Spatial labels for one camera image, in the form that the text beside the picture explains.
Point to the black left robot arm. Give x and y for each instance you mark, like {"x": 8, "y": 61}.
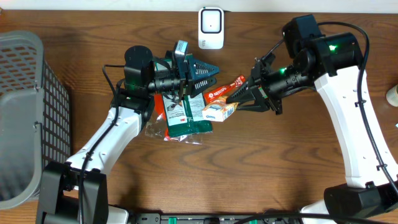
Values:
{"x": 76, "y": 191}

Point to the red dustpan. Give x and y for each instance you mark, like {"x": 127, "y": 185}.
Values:
{"x": 157, "y": 128}

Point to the white barcode scanner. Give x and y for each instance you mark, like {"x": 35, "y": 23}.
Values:
{"x": 211, "y": 28}

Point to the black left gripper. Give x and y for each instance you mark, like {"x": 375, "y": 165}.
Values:
{"x": 185, "y": 80}

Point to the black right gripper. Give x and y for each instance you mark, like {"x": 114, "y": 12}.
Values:
{"x": 265, "y": 91}

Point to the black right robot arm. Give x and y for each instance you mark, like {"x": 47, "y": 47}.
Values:
{"x": 333, "y": 66}

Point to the grey plastic basket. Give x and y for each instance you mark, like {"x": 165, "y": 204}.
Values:
{"x": 35, "y": 117}

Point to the red snack stick packet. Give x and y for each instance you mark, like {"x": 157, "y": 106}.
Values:
{"x": 222, "y": 90}

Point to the green grip gloves package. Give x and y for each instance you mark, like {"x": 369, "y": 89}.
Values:
{"x": 184, "y": 117}

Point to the black mounting rail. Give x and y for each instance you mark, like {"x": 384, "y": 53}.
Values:
{"x": 248, "y": 218}

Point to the orange tissue pack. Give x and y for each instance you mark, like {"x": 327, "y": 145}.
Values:
{"x": 219, "y": 110}

